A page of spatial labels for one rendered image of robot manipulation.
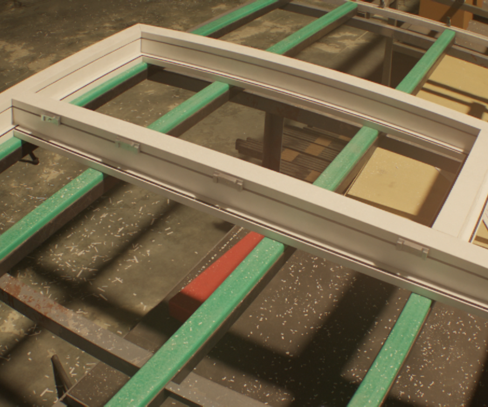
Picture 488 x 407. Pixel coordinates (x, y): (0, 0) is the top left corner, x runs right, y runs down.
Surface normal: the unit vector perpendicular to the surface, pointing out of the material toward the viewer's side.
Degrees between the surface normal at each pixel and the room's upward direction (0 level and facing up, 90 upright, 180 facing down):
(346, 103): 90
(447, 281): 90
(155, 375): 0
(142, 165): 90
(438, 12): 90
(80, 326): 0
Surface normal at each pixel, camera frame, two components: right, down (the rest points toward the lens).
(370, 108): -0.52, 0.47
